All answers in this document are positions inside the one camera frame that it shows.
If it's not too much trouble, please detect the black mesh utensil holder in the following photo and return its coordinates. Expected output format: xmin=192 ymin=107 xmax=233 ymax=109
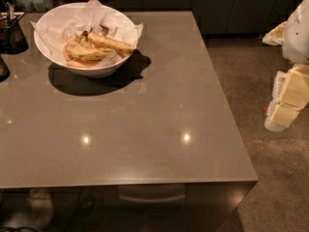
xmin=0 ymin=3 xmax=29 ymax=54

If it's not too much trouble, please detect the white paper liner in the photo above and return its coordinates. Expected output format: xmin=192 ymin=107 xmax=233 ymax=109
xmin=30 ymin=0 xmax=145 ymax=68

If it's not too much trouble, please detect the table drawer handle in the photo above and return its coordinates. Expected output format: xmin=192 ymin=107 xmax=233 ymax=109
xmin=119 ymin=194 xmax=185 ymax=204

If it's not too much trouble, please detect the white ceramic bowl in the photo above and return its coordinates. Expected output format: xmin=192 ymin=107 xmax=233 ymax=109
xmin=33 ymin=2 xmax=138 ymax=79

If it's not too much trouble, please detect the ripe banana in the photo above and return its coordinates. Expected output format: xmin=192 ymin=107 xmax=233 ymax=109
xmin=88 ymin=32 xmax=136 ymax=54
xmin=64 ymin=41 xmax=113 ymax=62

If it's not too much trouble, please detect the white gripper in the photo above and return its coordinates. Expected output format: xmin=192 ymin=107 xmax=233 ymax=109
xmin=262 ymin=0 xmax=309 ymax=132

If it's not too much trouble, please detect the back small banana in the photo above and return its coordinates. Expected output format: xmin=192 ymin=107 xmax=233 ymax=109
xmin=76 ymin=30 xmax=92 ymax=48

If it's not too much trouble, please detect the dark round object at left edge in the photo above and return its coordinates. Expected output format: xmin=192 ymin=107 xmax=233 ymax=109
xmin=0 ymin=56 xmax=10 ymax=82

